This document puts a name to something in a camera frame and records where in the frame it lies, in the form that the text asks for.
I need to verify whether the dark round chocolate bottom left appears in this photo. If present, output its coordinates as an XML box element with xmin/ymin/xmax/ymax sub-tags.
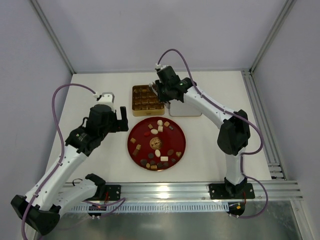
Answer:
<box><xmin>140</xmin><ymin>159</ymin><xmax>148</xmax><ymax>166</ymax></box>

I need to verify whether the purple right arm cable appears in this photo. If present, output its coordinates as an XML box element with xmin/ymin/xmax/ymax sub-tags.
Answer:
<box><xmin>156</xmin><ymin>48</ymin><xmax>270</xmax><ymax>220</ymax></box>

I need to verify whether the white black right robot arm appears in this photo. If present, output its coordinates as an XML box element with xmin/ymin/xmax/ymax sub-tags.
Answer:
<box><xmin>149</xmin><ymin>64</ymin><xmax>251</xmax><ymax>198</ymax></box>

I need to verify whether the silver tin lid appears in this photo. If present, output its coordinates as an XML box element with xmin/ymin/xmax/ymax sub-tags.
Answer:
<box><xmin>167</xmin><ymin>99</ymin><xmax>202</xmax><ymax>117</ymax></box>

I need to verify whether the round red tray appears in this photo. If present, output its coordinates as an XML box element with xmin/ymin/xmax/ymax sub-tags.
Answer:
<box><xmin>127</xmin><ymin>117</ymin><xmax>187</xmax><ymax>172</ymax></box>

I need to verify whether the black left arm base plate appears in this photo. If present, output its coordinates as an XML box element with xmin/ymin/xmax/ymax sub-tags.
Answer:
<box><xmin>99</xmin><ymin>184</ymin><xmax>122</xmax><ymax>202</ymax></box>

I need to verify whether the gold chocolate tin box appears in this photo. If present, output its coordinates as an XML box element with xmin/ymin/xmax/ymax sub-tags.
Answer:
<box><xmin>131</xmin><ymin>85</ymin><xmax>165</xmax><ymax>117</ymax></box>

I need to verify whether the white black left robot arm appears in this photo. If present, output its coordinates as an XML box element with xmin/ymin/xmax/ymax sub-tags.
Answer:
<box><xmin>10</xmin><ymin>104</ymin><xmax>129</xmax><ymax>236</ymax></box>

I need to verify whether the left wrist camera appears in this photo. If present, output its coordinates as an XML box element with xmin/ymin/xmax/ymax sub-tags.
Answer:
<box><xmin>97</xmin><ymin>92</ymin><xmax>115</xmax><ymax>105</ymax></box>

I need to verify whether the brown oval chocolate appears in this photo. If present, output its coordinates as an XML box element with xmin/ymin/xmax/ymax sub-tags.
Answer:
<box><xmin>167</xmin><ymin>149</ymin><xmax>174</xmax><ymax>155</ymax></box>

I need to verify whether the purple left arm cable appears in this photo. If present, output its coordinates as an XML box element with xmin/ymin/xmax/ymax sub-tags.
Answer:
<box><xmin>21</xmin><ymin>84</ymin><xmax>126</xmax><ymax>238</ymax></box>

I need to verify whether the tan block chocolate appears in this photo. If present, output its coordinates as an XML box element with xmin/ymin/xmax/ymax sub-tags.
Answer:
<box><xmin>150</xmin><ymin>165</ymin><xmax>158</xmax><ymax>170</ymax></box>
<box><xmin>132</xmin><ymin>149</ymin><xmax>139</xmax><ymax>156</ymax></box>

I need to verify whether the tan block chocolate left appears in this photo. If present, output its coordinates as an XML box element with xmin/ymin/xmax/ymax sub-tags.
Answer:
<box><xmin>132</xmin><ymin>149</ymin><xmax>139</xmax><ymax>156</ymax></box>

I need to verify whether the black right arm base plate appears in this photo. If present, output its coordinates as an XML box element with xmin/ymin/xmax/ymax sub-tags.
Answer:
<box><xmin>209</xmin><ymin>183</ymin><xmax>256</xmax><ymax>200</ymax></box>

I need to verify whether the white oval chocolate centre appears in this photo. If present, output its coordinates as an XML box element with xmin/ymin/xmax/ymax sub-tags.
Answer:
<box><xmin>155</xmin><ymin>149</ymin><xmax>161</xmax><ymax>157</ymax></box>

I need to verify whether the white bar chocolate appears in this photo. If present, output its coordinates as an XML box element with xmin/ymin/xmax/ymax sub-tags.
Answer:
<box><xmin>160</xmin><ymin>156</ymin><xmax>168</xmax><ymax>162</ymax></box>

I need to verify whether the aluminium mounting rail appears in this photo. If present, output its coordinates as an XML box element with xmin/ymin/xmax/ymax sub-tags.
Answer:
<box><xmin>59</xmin><ymin>180</ymin><xmax>305</xmax><ymax>201</ymax></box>

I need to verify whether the white oval chocolate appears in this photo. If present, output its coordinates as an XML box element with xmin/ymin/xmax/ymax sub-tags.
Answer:
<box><xmin>150</xmin><ymin>129</ymin><xmax>158</xmax><ymax>135</ymax></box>
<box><xmin>155</xmin><ymin>149</ymin><xmax>161</xmax><ymax>157</ymax></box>

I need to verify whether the tan block chocolate bottom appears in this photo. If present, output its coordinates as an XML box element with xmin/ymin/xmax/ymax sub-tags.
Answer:
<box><xmin>150</xmin><ymin>165</ymin><xmax>158</xmax><ymax>170</ymax></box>

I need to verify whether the white slotted cable duct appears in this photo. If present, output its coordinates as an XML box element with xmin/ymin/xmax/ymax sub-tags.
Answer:
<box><xmin>68</xmin><ymin>201</ymin><xmax>229</xmax><ymax>214</ymax></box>

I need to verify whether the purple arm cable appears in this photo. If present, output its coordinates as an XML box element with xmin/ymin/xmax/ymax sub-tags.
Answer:
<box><xmin>156</xmin><ymin>48</ymin><xmax>270</xmax><ymax>220</ymax></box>
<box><xmin>21</xmin><ymin>84</ymin><xmax>126</xmax><ymax>238</ymax></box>

